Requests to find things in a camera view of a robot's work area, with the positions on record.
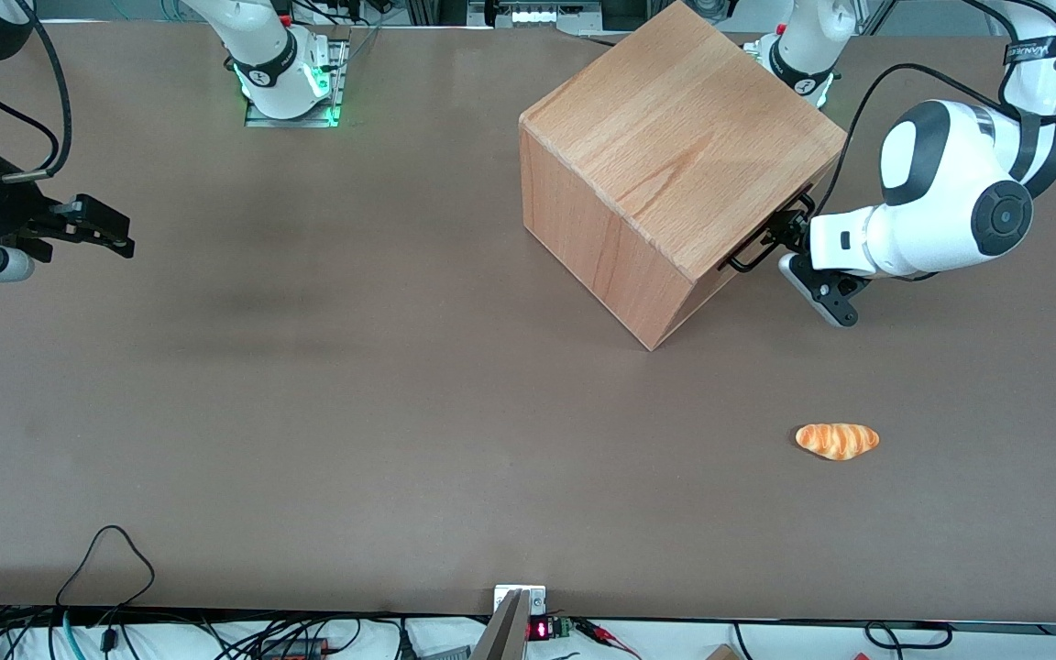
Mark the red digit display module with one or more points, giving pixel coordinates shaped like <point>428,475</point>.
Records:
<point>542,630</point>

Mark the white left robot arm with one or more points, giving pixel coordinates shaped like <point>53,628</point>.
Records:
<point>940,211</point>

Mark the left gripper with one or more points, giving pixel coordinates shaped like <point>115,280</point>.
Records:
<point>795,229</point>

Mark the red and black clip leads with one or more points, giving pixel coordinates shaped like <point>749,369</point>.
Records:
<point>606,637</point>

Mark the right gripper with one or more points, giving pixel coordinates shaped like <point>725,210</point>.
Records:
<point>5,209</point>

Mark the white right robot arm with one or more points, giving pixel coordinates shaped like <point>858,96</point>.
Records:
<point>262,46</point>

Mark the lit background device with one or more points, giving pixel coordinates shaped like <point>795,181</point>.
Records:
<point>537,13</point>

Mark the wooden drawer cabinet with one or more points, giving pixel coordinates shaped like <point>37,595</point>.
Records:
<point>638,156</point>

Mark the white metal bracket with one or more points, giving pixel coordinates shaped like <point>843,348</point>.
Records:
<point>537,596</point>

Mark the small brown wooden block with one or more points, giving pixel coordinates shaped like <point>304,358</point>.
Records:
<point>722,654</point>

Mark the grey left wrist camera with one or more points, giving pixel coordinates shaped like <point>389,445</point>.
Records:
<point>826,298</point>

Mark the grey camera pole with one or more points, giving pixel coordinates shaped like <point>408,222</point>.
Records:
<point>502,632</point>

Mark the orange striped toy bread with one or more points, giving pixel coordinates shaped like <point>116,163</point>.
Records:
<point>838,440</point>

